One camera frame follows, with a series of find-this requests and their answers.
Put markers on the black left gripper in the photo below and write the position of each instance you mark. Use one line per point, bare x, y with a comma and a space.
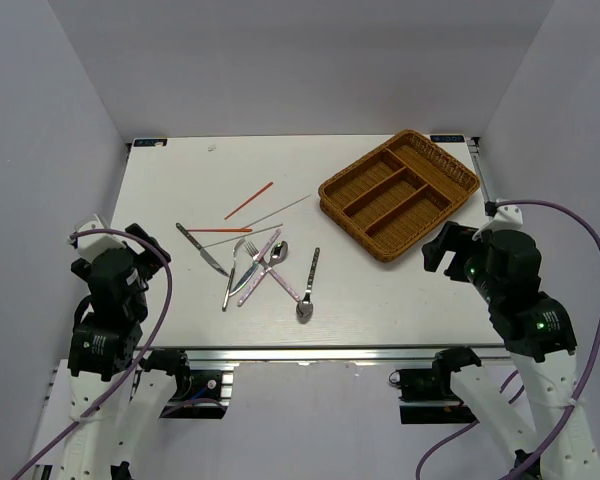
148, 260

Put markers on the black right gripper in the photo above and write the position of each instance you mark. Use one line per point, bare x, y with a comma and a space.
452, 237

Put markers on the patterned handle steel knife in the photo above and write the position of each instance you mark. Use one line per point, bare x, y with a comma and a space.
210, 260

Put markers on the all steel fork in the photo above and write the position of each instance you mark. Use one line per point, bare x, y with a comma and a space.
229, 286

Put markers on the pink handle fork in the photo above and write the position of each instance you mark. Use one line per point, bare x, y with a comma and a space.
283, 283

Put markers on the patterned handle steel spoon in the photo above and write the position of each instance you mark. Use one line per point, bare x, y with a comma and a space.
305, 307

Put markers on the silver metal chopstick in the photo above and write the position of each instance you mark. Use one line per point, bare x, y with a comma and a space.
255, 232
279, 210

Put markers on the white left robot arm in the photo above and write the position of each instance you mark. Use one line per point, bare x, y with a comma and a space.
117, 392

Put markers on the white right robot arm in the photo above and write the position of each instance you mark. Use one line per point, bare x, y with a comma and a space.
503, 266

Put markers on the lower orange chopstick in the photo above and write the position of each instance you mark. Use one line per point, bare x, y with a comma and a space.
221, 230

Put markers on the orange chopstick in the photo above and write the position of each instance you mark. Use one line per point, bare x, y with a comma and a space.
249, 200
221, 230

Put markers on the brown wicker cutlery tray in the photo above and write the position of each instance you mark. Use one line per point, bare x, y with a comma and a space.
396, 194

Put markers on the upper orange chopstick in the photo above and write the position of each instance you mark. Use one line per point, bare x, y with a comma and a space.
249, 200

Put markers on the left blue corner label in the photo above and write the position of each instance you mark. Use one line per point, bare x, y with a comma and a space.
149, 142

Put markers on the blue corner label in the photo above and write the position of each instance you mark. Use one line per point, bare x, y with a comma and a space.
449, 138
149, 142

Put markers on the right blue corner label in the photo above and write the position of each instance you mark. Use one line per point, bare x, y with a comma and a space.
449, 138

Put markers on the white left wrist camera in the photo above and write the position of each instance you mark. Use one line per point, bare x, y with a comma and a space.
89, 247

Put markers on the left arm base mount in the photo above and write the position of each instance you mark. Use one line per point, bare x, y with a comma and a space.
203, 394

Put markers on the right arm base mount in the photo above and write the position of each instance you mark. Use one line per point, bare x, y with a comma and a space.
423, 402

